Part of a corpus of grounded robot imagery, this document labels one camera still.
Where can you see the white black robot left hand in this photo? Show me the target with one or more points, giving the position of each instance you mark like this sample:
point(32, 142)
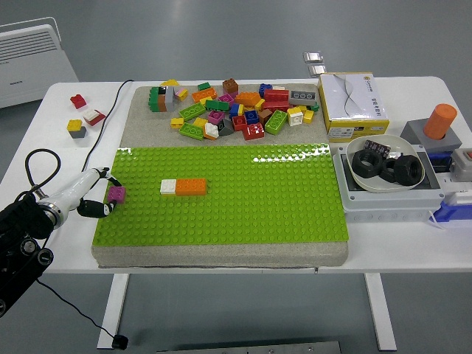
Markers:
point(73, 188)

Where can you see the magenta square brick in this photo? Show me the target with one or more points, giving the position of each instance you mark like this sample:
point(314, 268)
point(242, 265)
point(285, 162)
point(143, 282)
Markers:
point(225, 99)
point(216, 117)
point(117, 194)

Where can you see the dark green long brick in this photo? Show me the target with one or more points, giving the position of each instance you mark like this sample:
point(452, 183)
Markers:
point(154, 99)
point(217, 105)

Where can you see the grey orange black brick stack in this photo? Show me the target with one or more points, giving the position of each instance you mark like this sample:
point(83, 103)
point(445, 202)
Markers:
point(166, 99)

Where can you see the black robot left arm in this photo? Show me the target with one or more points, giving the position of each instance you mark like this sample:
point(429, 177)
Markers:
point(18, 236)

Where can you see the yellow grey brick stack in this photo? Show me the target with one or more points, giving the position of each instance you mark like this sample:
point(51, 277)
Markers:
point(76, 128)

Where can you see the white red brick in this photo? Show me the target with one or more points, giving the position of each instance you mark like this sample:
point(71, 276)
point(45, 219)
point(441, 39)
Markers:
point(93, 117)

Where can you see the red small brick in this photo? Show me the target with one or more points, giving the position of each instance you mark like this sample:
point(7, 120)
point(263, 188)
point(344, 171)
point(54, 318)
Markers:
point(78, 101)

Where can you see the white square brick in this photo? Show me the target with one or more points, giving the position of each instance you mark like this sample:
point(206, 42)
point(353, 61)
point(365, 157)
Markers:
point(168, 187)

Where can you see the orange long brick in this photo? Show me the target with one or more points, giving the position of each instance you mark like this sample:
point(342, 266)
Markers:
point(204, 95)
point(191, 187)

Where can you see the yellow small brick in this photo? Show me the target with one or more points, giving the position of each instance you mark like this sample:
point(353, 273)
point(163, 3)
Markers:
point(177, 121)
point(205, 100)
point(309, 116)
point(260, 104)
point(200, 122)

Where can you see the lime green long brick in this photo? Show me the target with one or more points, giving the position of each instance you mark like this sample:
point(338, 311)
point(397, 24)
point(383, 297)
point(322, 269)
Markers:
point(191, 130)
point(191, 110)
point(276, 121)

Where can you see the pink small brick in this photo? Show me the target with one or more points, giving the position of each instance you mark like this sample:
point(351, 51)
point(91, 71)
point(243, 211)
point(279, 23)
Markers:
point(180, 94)

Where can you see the yellow sloped brick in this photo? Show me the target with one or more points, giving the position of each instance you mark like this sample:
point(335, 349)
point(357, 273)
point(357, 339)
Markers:
point(169, 83)

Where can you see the white orange brick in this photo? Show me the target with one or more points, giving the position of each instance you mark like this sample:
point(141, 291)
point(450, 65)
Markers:
point(211, 131)

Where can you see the grey sloped brick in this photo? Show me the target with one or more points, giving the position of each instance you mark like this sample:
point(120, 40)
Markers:
point(225, 128)

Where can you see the green small brick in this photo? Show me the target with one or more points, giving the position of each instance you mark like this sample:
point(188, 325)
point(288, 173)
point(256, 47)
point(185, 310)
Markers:
point(314, 107)
point(204, 86)

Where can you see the red square brick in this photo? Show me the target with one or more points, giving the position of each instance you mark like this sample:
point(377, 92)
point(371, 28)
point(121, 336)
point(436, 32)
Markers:
point(239, 122)

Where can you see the blue yellow brick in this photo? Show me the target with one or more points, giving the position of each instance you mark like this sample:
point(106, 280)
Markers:
point(236, 109)

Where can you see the green studded baseplate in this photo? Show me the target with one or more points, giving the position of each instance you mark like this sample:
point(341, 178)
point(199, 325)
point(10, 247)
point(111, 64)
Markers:
point(258, 206)

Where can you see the brown square brick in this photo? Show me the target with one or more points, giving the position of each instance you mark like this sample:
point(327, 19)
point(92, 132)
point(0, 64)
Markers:
point(264, 115)
point(230, 85)

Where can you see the red glossy brick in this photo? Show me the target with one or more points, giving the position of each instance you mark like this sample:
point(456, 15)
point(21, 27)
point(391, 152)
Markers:
point(253, 131)

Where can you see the blue square brick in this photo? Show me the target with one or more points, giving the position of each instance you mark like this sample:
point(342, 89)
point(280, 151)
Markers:
point(264, 89)
point(251, 116)

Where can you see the orange sloped brick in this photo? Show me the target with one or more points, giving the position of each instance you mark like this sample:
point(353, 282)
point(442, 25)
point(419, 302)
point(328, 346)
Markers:
point(247, 98)

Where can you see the red long brick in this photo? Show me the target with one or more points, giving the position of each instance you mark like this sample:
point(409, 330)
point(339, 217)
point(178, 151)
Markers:
point(276, 95)
point(274, 105)

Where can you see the white yellow brick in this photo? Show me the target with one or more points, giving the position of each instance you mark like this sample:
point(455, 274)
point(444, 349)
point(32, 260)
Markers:
point(295, 116)

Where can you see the grey long brick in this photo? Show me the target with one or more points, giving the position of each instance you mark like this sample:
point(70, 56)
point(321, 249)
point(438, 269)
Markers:
point(303, 96)

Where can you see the grey-brown foam mat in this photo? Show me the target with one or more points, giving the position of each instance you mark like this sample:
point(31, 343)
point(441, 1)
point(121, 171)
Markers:
point(147, 125)

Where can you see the white panel heater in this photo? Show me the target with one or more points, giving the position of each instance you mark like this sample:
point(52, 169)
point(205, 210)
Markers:
point(29, 73)

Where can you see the white table leg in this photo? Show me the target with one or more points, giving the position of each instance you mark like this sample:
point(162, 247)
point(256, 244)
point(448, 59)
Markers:
point(114, 309)
point(380, 309)

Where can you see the grey metal plate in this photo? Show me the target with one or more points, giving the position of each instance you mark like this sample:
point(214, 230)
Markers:
point(250, 348)

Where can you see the silver floor socket plate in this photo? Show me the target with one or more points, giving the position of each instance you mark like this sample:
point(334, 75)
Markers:
point(313, 57)
point(318, 69)

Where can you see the large black hex nut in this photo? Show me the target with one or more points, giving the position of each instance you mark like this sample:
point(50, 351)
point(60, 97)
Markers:
point(400, 167)
point(359, 162)
point(387, 176)

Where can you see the yellow white carton box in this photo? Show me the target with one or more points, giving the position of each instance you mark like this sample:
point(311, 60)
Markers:
point(354, 107)

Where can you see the dark purple circuit board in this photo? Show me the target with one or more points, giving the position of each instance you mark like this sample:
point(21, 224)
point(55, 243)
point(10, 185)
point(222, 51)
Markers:
point(377, 148)

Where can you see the grey junction box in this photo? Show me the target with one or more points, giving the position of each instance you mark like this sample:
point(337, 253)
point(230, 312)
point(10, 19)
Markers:
point(387, 206)

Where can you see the white bowl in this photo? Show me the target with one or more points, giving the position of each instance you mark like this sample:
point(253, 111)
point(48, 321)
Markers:
point(405, 145)

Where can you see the grey block with hole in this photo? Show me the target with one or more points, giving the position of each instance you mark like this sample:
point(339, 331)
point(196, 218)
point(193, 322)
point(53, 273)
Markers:
point(413, 131)

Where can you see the small blue box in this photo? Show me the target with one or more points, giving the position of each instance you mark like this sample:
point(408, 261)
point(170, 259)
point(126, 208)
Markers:
point(440, 161)

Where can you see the orange cylinder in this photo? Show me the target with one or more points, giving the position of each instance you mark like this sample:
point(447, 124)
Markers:
point(439, 121)

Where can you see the white power strip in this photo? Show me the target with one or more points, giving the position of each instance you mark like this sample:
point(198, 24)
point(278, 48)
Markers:
point(457, 183)

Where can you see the blue white device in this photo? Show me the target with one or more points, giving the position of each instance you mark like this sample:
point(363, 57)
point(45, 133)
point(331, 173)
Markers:
point(457, 214)

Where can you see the grey switch box red button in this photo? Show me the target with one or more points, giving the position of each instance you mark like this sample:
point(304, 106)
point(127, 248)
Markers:
point(461, 164)

